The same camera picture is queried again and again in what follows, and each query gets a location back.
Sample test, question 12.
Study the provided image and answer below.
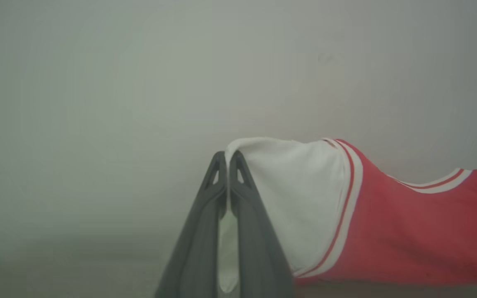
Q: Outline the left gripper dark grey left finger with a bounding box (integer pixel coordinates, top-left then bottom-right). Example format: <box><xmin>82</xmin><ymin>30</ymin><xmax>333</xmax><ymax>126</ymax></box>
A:
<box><xmin>154</xmin><ymin>151</ymin><xmax>228</xmax><ymax>298</ymax></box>

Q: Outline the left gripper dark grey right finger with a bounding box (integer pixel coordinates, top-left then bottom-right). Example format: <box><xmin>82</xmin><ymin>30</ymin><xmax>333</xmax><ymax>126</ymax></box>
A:
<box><xmin>229</xmin><ymin>149</ymin><xmax>296</xmax><ymax>298</ymax></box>

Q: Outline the red basketball jersey white trim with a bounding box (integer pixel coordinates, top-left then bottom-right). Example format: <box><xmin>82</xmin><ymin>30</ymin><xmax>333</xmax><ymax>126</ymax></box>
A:
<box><xmin>217</xmin><ymin>137</ymin><xmax>477</xmax><ymax>293</ymax></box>

